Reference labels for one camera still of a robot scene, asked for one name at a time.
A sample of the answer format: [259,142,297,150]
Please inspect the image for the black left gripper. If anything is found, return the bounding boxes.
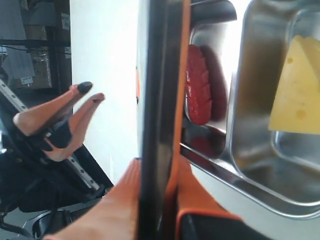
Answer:
[0,81,105,162]

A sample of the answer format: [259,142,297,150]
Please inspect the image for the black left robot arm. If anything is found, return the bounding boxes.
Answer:
[0,81,112,240]

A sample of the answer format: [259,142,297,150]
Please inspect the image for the dark transparent lunch box lid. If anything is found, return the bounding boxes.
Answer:
[137,0,191,240]

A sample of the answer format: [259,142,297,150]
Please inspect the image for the cardboard boxes on shelf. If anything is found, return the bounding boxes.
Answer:
[0,0,72,93]

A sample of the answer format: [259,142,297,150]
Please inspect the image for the red toy sausage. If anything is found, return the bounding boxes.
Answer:
[185,44,228,126]

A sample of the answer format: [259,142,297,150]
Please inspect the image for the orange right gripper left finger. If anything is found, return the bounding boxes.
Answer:
[44,158,141,240]

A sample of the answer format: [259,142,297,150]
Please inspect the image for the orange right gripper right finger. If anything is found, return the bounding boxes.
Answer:
[175,156,242,240]

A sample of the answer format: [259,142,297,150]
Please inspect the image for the stainless steel lunch box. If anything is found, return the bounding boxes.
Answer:
[181,0,320,220]

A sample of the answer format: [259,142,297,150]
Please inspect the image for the yellow toy cheese wedge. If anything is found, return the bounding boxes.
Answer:
[268,35,320,135]

